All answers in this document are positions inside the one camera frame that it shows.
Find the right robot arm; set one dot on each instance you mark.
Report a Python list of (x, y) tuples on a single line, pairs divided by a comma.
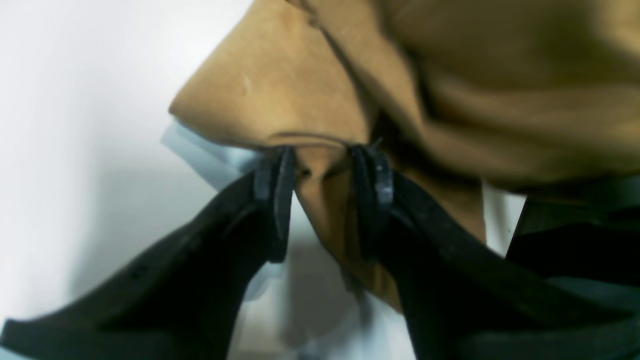
[(595, 238)]

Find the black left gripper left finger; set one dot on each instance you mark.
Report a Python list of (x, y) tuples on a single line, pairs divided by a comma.
[(179, 299)]

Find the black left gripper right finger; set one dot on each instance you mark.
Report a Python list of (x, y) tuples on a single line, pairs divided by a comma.
[(461, 301)]

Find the brown t-shirt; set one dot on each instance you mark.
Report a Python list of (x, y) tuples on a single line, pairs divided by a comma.
[(530, 96)]

